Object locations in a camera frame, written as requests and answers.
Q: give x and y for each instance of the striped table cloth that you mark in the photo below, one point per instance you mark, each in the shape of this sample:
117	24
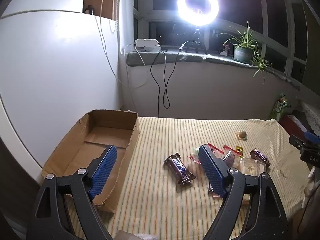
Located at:
162	205

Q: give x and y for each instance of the small black object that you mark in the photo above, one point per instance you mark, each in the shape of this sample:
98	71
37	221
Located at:
89	9

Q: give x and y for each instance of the black tripod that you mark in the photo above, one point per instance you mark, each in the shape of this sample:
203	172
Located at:
197	33

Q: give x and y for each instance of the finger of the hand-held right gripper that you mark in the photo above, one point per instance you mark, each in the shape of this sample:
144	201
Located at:
312	136
297	141

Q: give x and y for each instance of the white cabinet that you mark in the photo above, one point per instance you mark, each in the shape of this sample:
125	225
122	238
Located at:
62	67

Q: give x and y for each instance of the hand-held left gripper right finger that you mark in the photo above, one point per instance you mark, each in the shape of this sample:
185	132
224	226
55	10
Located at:
212	172

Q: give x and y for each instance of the red box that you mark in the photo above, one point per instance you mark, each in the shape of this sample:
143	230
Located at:
295	123

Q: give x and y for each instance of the white window frame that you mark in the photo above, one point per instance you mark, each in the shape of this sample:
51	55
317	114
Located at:
262	40

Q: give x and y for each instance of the small round wrapped candy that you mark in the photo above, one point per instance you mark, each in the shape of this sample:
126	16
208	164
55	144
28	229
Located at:
242	135

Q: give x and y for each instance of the yellow candy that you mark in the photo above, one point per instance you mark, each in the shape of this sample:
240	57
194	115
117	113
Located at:
239	150

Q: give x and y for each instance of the white power box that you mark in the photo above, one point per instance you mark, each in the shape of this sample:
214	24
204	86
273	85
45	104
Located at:
147	44

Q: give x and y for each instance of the small figurine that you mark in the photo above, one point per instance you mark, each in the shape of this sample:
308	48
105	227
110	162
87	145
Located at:
226	50

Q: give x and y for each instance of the large brown chocolate bar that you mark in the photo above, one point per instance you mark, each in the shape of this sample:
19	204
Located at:
180	170

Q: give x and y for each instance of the dark patterned snack packet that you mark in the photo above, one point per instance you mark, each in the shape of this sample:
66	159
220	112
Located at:
210	188

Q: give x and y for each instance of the potted spider plant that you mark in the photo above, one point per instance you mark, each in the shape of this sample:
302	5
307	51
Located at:
242	52

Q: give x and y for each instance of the small brown chocolate bar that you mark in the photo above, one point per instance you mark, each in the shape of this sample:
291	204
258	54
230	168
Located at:
260	156

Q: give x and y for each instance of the clear red-edged snack packet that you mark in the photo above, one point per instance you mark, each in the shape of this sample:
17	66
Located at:
231	155
215	148

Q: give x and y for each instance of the cardboard box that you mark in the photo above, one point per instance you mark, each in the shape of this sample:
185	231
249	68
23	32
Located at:
105	132

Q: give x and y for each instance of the white crumpled cloth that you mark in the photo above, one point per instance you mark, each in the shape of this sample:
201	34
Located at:
310	185

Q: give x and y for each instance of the green candy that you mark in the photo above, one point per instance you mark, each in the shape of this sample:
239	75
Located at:
195	151

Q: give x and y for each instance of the white lace cloth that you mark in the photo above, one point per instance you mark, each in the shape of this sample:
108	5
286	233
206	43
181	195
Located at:
312	112

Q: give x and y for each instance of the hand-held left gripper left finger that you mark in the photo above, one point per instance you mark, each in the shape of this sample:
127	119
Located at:
103	171

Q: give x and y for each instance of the clear cracker packet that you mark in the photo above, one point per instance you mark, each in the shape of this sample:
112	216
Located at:
250	167

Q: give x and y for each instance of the green printed bag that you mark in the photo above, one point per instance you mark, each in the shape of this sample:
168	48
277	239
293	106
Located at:
281	105

